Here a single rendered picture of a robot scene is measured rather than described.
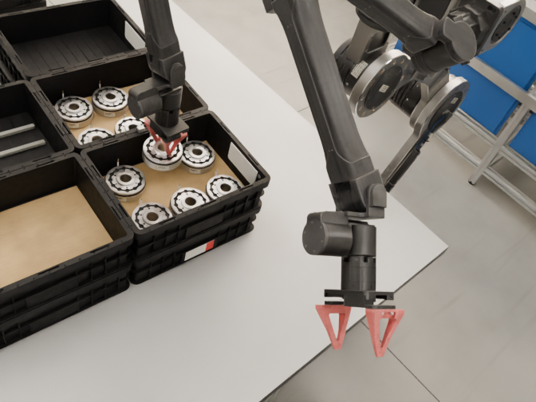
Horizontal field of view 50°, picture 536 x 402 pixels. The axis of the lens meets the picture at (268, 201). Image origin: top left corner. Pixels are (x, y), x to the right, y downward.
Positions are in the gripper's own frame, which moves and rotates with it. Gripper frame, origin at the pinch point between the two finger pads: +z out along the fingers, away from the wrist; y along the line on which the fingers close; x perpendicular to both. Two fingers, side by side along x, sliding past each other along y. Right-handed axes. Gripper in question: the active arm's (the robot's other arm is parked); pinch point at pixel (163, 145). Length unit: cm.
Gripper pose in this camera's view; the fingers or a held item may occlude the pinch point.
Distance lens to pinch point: 150.5
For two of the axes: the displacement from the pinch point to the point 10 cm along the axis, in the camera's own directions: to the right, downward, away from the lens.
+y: 6.7, 6.6, -3.5
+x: 7.1, -4.2, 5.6
